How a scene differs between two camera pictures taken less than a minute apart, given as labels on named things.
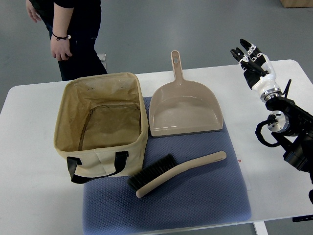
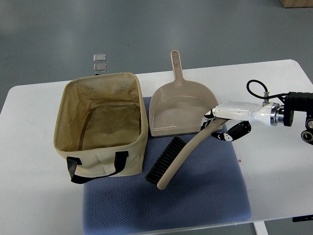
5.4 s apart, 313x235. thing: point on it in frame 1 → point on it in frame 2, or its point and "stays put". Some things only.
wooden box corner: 287,4 stays put
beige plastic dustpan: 179,106 stays put
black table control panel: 302,218 stays put
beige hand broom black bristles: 160,173 → 175,153
